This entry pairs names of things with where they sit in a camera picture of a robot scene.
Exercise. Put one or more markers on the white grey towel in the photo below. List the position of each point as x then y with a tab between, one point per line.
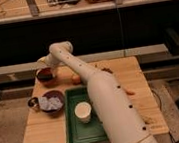
50	104

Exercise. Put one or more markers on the yellowish white gripper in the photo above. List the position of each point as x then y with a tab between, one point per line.
47	60

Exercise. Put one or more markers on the dark red bowl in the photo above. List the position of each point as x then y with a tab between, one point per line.
45	77

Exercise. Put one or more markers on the white paper cup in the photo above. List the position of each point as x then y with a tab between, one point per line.
83	112

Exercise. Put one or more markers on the small metal cup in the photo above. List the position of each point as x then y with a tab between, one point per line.
33	104

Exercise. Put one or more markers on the green plastic tray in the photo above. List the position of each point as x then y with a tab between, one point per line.
76	130

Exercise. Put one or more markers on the orange carrot piece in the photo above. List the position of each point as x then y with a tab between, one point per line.
129	92

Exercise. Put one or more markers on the wooden table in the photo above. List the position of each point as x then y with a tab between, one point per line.
42	128

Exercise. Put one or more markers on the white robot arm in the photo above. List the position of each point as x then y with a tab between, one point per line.
120	120

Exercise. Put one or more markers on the orange fruit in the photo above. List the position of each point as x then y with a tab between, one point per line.
75	79

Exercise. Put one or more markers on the purple bowl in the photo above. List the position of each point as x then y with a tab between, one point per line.
57	94

